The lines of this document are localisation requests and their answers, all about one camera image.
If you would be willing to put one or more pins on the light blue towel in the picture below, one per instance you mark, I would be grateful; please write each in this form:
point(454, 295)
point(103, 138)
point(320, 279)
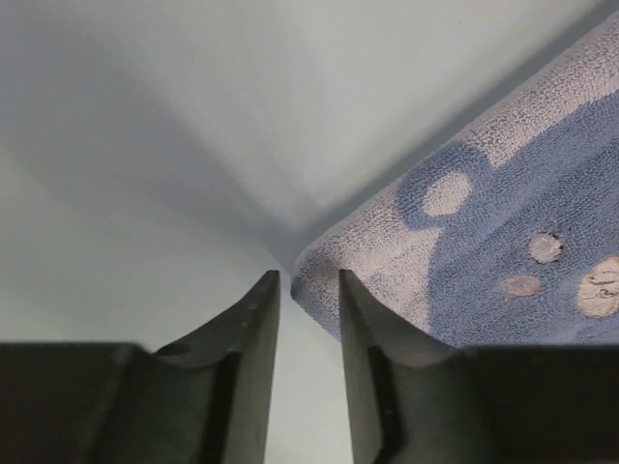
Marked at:
point(508, 233)

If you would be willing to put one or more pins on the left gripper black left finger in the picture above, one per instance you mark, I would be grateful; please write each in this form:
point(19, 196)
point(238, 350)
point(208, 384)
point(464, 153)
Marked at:
point(203, 398)

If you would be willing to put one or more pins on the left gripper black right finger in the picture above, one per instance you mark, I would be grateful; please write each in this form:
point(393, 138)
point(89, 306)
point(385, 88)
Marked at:
point(414, 399)

